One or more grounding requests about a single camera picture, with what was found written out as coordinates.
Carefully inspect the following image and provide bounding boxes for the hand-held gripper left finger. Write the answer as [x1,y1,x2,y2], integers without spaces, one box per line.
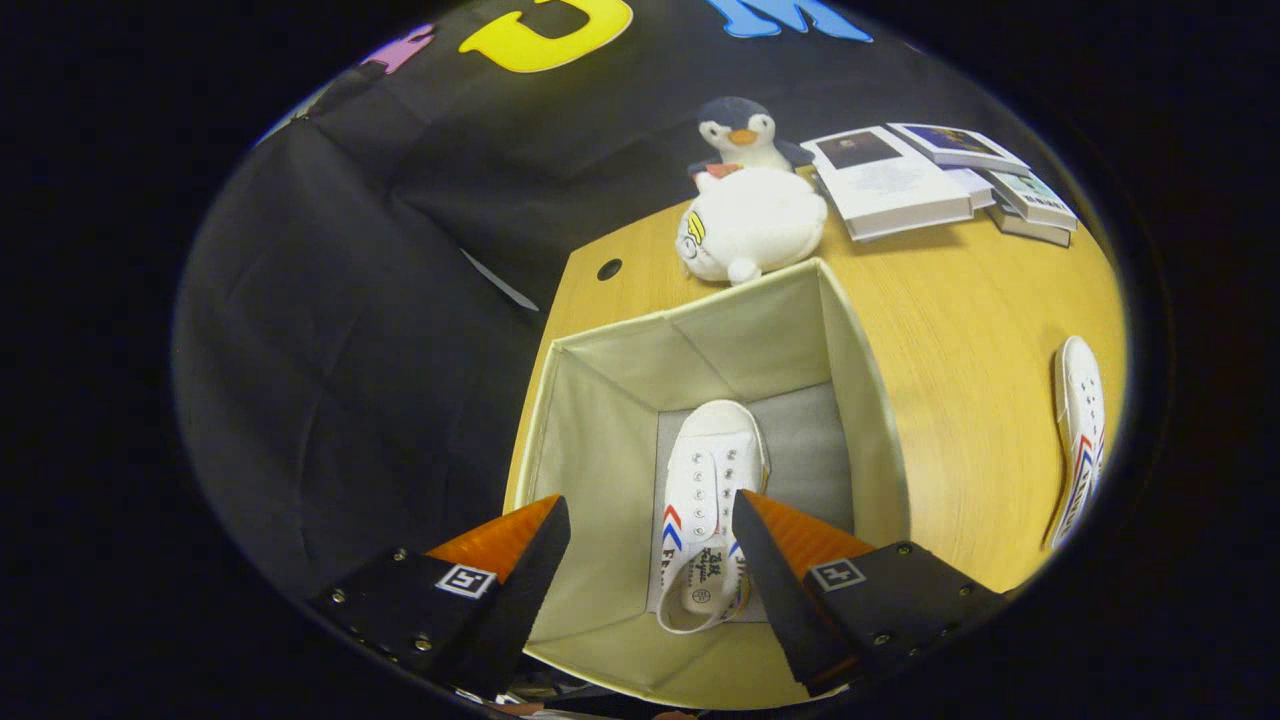
[310,494,571,701]

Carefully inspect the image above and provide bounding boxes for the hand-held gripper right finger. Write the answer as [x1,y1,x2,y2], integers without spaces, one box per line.
[732,489,1006,699]

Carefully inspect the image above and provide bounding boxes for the white canvas shoe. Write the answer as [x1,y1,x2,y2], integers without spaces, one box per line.
[657,400,771,635]
[1043,335,1108,551]

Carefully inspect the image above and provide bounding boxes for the grey fabric storage box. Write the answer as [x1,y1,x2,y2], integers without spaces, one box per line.
[503,257,913,711]

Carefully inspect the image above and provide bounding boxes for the round white plush toy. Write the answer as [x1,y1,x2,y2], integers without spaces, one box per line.
[676,166,829,287]

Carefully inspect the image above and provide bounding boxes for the large white book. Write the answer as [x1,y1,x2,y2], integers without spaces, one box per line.
[800,126,974,243]

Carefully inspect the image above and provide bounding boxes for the dark grey book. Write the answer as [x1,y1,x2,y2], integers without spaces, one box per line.
[985,200,1073,248]

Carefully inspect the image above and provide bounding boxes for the thin white book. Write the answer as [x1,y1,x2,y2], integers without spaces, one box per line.
[945,165,998,213]

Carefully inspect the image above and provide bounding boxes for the teal cover book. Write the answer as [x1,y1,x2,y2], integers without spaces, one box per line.
[985,168,1079,233]

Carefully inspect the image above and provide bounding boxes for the penguin plush toy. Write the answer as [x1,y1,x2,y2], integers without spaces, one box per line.
[687,96,813,186]

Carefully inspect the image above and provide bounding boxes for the blue cover book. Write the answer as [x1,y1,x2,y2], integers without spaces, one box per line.
[887,122,1031,176]

